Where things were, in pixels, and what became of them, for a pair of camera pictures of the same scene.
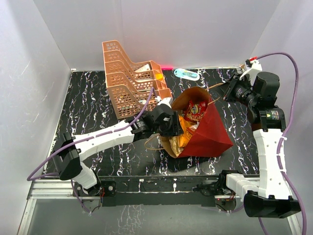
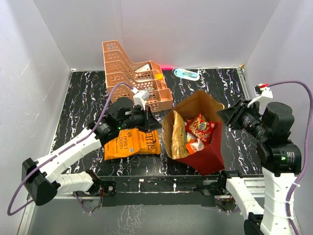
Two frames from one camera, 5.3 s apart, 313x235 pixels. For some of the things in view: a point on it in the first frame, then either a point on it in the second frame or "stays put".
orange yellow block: (159, 76) stays put
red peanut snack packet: (194, 110) -> (203, 130)
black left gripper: (175, 129) -> (149, 122)
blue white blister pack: (187, 74) stays put
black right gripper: (235, 82) -> (233, 114)
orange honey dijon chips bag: (188, 127) -> (132, 141)
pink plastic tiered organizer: (129, 84) stays put
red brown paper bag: (211, 135) -> (211, 158)
